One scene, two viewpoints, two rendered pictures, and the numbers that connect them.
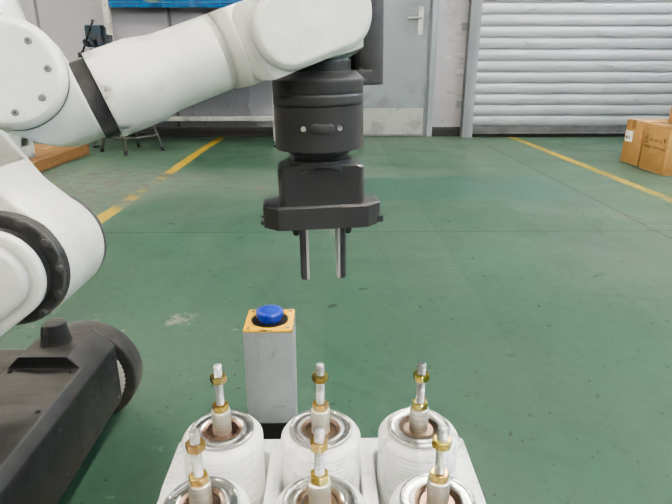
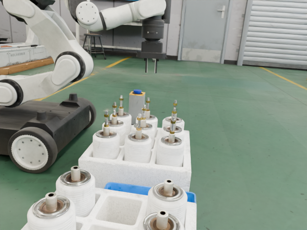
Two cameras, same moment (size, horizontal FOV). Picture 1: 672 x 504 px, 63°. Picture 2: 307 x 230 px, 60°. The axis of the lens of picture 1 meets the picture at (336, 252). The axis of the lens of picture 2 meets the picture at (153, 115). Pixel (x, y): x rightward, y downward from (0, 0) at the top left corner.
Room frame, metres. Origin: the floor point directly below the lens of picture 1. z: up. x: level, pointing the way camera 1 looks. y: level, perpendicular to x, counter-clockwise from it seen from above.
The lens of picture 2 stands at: (-0.55, -0.13, 0.63)
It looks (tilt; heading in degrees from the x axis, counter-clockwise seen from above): 18 degrees down; 6
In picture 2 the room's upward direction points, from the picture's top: 4 degrees clockwise
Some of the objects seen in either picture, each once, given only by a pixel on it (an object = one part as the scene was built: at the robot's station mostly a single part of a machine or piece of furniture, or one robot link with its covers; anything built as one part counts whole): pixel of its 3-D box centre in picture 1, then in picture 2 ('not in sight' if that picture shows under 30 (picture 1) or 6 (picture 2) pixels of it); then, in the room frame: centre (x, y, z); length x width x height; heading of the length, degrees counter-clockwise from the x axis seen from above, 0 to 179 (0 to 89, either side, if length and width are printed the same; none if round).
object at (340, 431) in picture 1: (320, 429); (146, 117); (0.55, 0.02, 0.25); 0.08 x 0.08 x 0.01
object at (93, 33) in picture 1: (97, 37); not in sight; (4.67, 1.90, 0.87); 0.41 x 0.17 x 0.25; 1
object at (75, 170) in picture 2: not in sight; (75, 173); (0.01, 0.12, 0.26); 0.02 x 0.02 x 0.03
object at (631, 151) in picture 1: (652, 141); not in sight; (3.90, -2.24, 0.15); 0.30 x 0.24 x 0.30; 89
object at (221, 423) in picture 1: (221, 421); (120, 112); (0.55, 0.14, 0.26); 0.02 x 0.02 x 0.03
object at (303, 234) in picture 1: (301, 250); (145, 65); (0.55, 0.04, 0.48); 0.03 x 0.02 x 0.06; 6
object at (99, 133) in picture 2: not in sight; (106, 133); (0.31, 0.13, 0.25); 0.08 x 0.08 x 0.01
